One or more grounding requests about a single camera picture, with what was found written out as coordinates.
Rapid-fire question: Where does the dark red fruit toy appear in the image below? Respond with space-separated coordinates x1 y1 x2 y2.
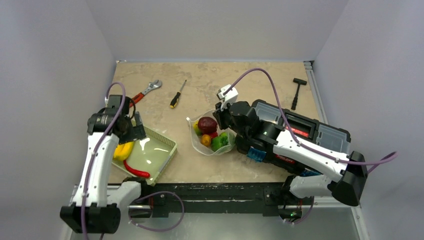
197 116 218 134

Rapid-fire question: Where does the red apple toy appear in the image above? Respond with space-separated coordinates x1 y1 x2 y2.
209 131 219 139

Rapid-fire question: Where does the yellow banana toy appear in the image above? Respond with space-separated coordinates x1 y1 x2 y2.
113 141 135 161

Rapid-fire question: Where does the green bell pepper toy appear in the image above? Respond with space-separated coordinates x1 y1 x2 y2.
210 132 229 152

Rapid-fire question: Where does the orange small fruit toy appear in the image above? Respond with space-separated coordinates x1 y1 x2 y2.
200 134 212 147

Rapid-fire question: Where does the green yellow fruit toy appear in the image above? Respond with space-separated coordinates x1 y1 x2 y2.
192 121 203 136

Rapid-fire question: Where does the clear zip top bag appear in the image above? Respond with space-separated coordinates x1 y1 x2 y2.
186 110 236 156

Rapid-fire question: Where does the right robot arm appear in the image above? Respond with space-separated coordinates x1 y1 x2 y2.
212 100 368 207

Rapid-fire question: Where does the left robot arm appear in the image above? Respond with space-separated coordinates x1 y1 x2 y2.
59 95 149 235

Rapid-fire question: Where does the green plastic basket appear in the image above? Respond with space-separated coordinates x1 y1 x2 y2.
112 127 177 186

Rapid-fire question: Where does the black tool box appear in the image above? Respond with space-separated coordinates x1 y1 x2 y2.
236 99 352 176

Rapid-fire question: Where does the red chili pepper toy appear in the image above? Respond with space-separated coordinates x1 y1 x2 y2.
123 160 151 179

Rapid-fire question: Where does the yellow black screwdriver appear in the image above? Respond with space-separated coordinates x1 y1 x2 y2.
169 80 187 109

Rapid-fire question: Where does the black hammer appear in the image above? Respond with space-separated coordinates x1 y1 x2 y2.
290 78 308 110

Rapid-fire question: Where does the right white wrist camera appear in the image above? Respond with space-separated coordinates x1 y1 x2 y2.
216 84 239 111

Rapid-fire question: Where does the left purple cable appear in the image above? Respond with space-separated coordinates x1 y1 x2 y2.
80 82 127 240

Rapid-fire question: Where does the red handled adjustable wrench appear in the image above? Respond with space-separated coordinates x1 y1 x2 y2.
129 79 163 107

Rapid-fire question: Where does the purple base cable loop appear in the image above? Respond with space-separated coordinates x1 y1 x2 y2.
127 190 185 233

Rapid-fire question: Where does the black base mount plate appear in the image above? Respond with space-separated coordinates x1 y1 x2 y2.
128 182 303 221

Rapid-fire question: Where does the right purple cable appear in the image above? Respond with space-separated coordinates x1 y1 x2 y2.
224 67 399 175

